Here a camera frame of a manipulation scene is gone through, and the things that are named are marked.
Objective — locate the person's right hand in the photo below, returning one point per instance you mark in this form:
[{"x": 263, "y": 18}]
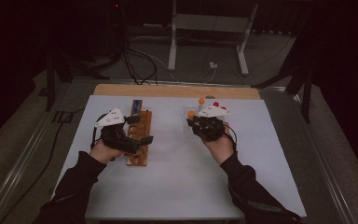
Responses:
[{"x": 222, "y": 151}]

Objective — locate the dark device with red light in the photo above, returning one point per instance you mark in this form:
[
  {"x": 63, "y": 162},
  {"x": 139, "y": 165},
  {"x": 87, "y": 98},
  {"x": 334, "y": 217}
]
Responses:
[{"x": 116, "y": 28}]

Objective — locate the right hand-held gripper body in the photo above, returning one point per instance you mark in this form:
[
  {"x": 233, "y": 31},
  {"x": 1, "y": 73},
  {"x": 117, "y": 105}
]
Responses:
[{"x": 211, "y": 127}]

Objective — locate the clear plastic test tube rack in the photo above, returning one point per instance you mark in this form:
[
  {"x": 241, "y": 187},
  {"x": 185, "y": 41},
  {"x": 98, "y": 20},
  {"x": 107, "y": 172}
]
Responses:
[{"x": 185, "y": 126}]

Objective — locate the blue capped test tube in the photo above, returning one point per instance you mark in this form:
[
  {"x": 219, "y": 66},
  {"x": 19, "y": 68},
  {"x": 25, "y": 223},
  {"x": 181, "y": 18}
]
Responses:
[
  {"x": 135, "y": 110},
  {"x": 135, "y": 104}
]

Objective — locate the person's left hand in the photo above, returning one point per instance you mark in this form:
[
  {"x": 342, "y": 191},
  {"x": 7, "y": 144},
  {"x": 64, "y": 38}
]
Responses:
[{"x": 104, "y": 154}]

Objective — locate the wooden test tube rack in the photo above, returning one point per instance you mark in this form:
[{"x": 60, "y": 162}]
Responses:
[{"x": 138, "y": 158}]

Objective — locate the pale blue table sheet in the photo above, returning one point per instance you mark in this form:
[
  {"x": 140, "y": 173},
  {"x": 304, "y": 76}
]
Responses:
[{"x": 174, "y": 186}]

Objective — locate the orange capped test tube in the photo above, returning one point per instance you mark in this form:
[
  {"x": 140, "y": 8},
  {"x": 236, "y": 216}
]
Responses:
[
  {"x": 191, "y": 114},
  {"x": 201, "y": 100}
]

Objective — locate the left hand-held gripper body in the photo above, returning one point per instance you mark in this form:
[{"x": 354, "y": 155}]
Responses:
[{"x": 115, "y": 137}]

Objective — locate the black tripod stand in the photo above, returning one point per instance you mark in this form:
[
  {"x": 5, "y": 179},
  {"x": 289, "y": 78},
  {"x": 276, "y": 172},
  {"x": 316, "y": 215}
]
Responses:
[
  {"x": 306, "y": 93},
  {"x": 51, "y": 84}
]

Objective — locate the white metal stand frame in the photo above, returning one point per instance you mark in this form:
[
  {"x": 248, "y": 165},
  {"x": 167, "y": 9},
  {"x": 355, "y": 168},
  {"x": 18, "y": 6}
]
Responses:
[{"x": 211, "y": 22}]

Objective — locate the white plug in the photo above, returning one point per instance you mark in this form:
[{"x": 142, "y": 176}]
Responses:
[{"x": 213, "y": 65}]

